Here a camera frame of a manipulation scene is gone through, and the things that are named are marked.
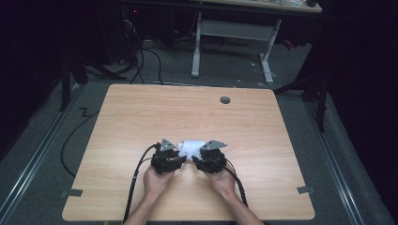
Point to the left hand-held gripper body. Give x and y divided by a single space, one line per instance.
162 159

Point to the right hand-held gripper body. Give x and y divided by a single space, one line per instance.
212 159

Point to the white sock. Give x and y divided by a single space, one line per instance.
191 148

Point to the person's left hand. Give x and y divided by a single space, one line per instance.
156 182

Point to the person's right hand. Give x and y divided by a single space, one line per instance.
222 182

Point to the grey table grommet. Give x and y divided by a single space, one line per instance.
225 100

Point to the grey tape strip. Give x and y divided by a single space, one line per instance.
73 192
306 189

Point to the black metal stand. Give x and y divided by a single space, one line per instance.
316 90
67 78

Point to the metal floor rail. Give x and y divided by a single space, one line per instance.
334 168
31 162

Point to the white desk frame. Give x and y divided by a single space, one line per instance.
237 29

